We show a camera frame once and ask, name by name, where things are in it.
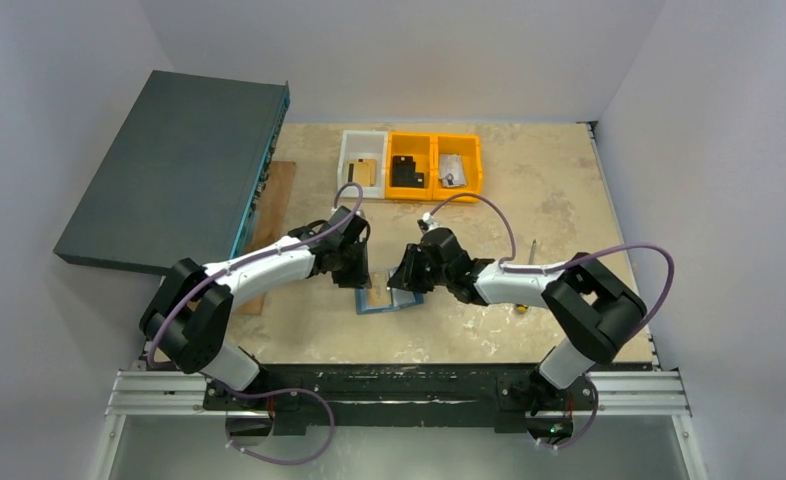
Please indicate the silver cards in yellow bin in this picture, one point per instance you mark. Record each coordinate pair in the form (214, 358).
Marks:
(451, 171)

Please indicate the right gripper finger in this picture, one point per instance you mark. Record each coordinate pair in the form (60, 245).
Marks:
(405, 279)
(413, 264)

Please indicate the yellow bin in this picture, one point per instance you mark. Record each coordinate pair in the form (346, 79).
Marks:
(469, 147)
(421, 147)

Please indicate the wooden board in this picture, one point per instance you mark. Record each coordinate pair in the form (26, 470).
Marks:
(272, 205)

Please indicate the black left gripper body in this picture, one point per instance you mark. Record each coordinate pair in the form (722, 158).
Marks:
(354, 266)

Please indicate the dark grey network switch box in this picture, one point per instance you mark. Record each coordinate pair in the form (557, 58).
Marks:
(182, 176)

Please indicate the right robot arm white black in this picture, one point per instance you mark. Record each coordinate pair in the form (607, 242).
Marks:
(596, 310)

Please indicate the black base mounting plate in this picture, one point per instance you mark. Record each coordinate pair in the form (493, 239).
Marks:
(503, 397)

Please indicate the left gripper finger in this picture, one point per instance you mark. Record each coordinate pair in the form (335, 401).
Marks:
(361, 271)
(345, 278)

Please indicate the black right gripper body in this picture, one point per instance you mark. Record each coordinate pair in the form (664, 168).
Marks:
(405, 271)

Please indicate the yellow bin right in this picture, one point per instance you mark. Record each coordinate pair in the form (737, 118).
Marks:
(469, 147)

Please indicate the aluminium frame rail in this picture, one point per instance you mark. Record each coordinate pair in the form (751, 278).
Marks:
(157, 427)

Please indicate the yellow bin middle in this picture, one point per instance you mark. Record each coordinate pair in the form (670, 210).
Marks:
(421, 147)

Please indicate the gold credit card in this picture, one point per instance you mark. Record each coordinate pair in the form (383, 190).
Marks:
(379, 297)

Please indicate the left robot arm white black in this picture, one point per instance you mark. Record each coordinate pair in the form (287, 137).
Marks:
(187, 318)

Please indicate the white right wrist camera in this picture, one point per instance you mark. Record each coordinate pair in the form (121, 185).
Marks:
(427, 222)

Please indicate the yellow handled screwdriver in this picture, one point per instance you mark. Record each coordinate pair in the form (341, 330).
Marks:
(522, 309)

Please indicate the gold cards in white bin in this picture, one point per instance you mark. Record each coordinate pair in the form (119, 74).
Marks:
(362, 171)

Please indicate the black cards in yellow bin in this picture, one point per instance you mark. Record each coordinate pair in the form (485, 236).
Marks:
(404, 173)

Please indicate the teal card holder wallet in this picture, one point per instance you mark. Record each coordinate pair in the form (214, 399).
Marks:
(401, 299)

